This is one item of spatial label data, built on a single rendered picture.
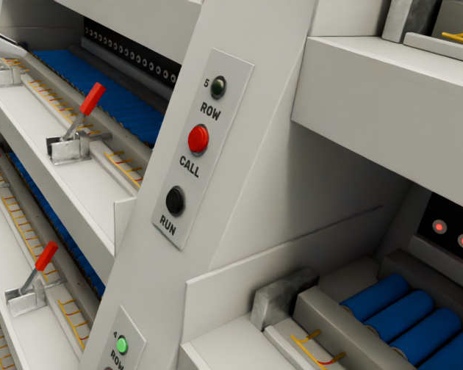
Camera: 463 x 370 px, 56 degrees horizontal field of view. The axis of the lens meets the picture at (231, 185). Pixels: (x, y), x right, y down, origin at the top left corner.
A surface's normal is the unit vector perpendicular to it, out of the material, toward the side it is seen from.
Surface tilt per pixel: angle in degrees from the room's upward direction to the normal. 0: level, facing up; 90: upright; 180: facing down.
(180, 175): 90
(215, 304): 90
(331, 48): 108
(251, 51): 90
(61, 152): 90
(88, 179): 18
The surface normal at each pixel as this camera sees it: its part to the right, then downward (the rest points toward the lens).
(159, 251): -0.71, -0.07
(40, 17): 0.60, 0.45
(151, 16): -0.79, 0.20
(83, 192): 0.12, -0.87
